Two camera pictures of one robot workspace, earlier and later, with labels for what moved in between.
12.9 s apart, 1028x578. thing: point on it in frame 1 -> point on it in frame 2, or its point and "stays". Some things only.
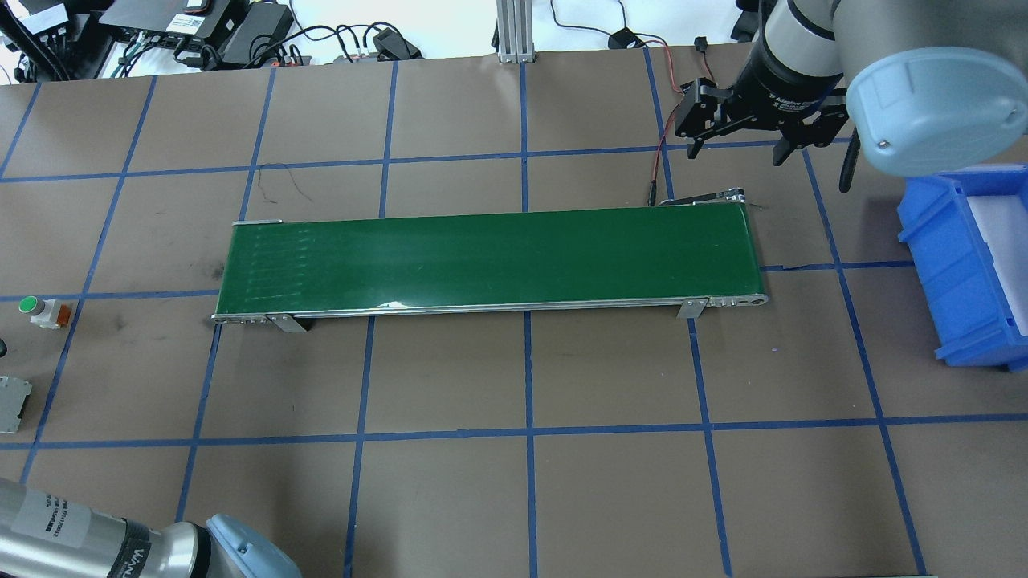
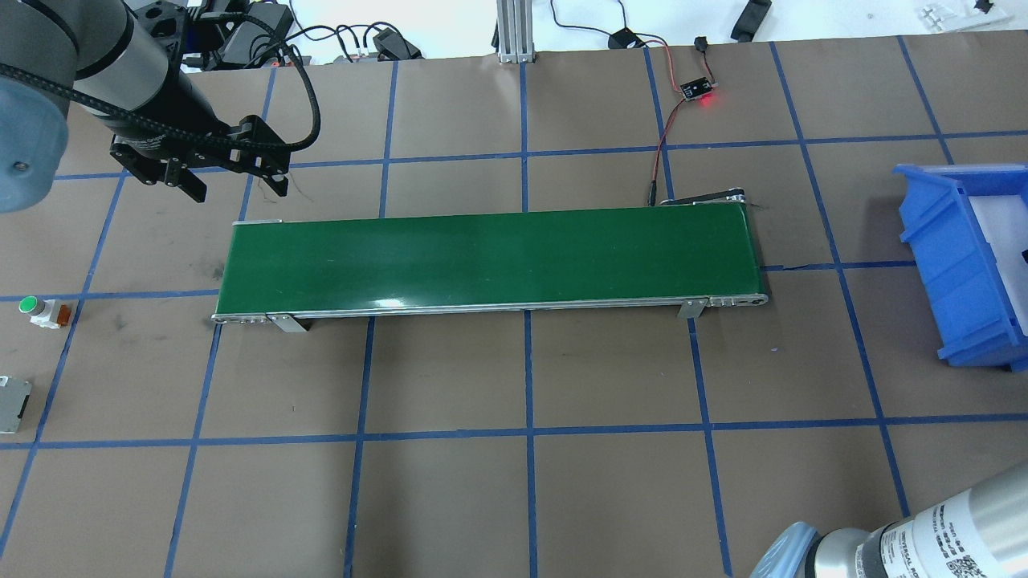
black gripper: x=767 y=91 -> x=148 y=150
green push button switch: x=45 y=313 stays
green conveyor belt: x=699 y=250 stays
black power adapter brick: x=263 y=25 stays
